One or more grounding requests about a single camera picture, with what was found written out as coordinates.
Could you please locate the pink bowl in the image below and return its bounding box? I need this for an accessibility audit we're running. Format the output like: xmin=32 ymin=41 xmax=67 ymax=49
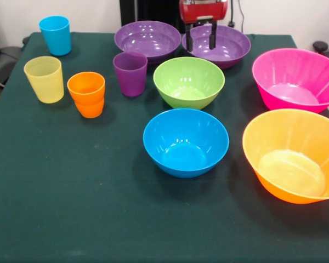
xmin=252 ymin=48 xmax=329 ymax=115

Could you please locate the green bowl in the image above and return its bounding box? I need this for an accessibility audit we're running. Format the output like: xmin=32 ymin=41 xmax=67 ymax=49
xmin=152 ymin=56 xmax=225 ymax=110

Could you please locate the orange cup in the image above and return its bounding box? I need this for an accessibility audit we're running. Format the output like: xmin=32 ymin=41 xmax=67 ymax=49
xmin=66 ymin=71 xmax=106 ymax=104
xmin=74 ymin=97 xmax=105 ymax=119

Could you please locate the dark green table cloth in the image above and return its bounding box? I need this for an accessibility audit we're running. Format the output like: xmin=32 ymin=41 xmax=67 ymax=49
xmin=0 ymin=32 xmax=329 ymax=263

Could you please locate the blue cup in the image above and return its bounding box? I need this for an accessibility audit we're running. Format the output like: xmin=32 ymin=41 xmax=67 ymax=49
xmin=38 ymin=15 xmax=72 ymax=57

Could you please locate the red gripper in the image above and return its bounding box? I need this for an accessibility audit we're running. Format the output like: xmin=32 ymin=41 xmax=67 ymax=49
xmin=179 ymin=0 xmax=229 ymax=53

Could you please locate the orange bowl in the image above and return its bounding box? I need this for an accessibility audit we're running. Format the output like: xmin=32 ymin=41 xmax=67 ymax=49
xmin=242 ymin=108 xmax=329 ymax=205

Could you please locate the yellow cup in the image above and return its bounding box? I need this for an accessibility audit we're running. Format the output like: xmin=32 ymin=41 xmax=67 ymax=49
xmin=23 ymin=55 xmax=65 ymax=104

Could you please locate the blue bowl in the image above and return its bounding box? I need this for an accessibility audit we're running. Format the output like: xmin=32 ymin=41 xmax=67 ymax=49
xmin=142 ymin=108 xmax=230 ymax=179

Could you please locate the black office chair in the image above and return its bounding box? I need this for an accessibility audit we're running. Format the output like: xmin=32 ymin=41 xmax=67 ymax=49
xmin=312 ymin=41 xmax=329 ymax=65
xmin=0 ymin=21 xmax=25 ymax=88

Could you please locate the black cable with plug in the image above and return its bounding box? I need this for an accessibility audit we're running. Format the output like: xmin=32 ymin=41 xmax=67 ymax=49
xmin=226 ymin=0 xmax=245 ymax=28

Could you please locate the purple cup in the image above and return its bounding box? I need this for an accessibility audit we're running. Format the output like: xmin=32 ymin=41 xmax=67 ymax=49
xmin=112 ymin=52 xmax=149 ymax=98

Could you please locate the purple bowl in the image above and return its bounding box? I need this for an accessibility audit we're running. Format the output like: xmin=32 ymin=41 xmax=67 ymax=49
xmin=181 ymin=24 xmax=252 ymax=70
xmin=114 ymin=20 xmax=182 ymax=65

